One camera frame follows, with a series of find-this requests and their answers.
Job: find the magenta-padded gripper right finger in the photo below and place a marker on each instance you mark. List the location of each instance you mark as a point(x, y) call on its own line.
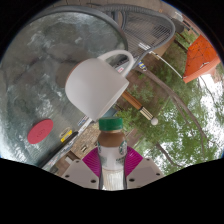
point(146, 171)

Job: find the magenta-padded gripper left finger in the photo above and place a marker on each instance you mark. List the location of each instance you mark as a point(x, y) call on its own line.
point(78, 173)

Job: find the green-capped coffee drink bottle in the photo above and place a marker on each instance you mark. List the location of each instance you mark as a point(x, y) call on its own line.
point(112, 146)

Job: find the flat round red coaster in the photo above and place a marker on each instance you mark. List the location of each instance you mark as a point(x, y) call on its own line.
point(40, 131)

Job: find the leaning brown-trunk tree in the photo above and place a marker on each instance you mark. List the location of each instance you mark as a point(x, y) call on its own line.
point(173, 96)

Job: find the white ceramic mug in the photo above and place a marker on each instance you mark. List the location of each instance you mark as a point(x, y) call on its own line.
point(95, 86)

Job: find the blue yellow striped bollard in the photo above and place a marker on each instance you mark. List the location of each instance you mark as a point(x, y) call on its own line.
point(142, 65)

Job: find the orange canopy tent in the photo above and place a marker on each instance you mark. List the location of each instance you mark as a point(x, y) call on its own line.
point(201, 60)

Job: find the grey mesh patio chair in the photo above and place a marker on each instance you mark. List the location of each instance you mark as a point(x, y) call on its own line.
point(146, 30)

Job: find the wooden lamp post, white globe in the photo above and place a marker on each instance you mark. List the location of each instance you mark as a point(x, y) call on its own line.
point(140, 108)

